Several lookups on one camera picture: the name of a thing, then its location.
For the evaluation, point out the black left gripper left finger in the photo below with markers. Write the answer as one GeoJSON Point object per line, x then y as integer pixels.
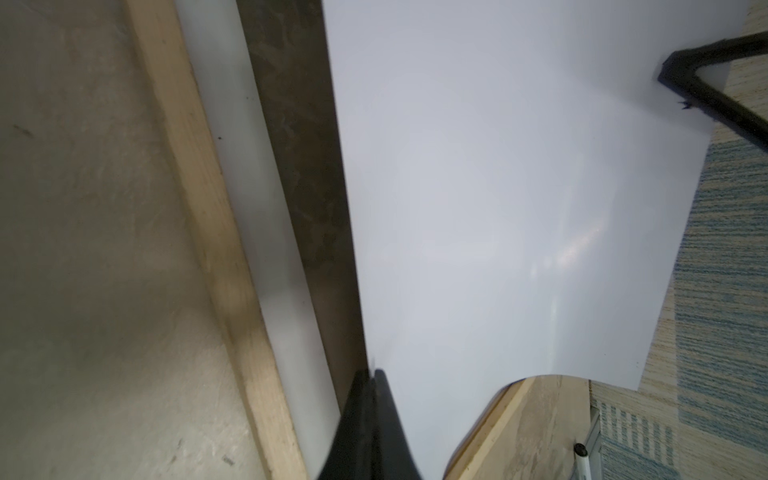
{"type": "Point", "coordinates": [350, 455]}

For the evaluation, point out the light wooden picture frame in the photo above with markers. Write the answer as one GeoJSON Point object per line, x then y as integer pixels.
{"type": "Point", "coordinates": [161, 46]}

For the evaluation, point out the black marker pen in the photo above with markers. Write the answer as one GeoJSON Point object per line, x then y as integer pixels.
{"type": "Point", "coordinates": [582, 462]}

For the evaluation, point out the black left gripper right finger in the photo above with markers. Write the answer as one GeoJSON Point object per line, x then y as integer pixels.
{"type": "Point", "coordinates": [392, 459]}

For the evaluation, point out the dark photo print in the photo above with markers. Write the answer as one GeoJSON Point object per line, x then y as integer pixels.
{"type": "Point", "coordinates": [519, 183]}

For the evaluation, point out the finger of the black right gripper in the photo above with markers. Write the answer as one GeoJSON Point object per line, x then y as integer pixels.
{"type": "Point", "coordinates": [679, 73]}

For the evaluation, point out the white photo mat board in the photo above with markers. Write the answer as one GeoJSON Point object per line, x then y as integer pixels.
{"type": "Point", "coordinates": [216, 43]}

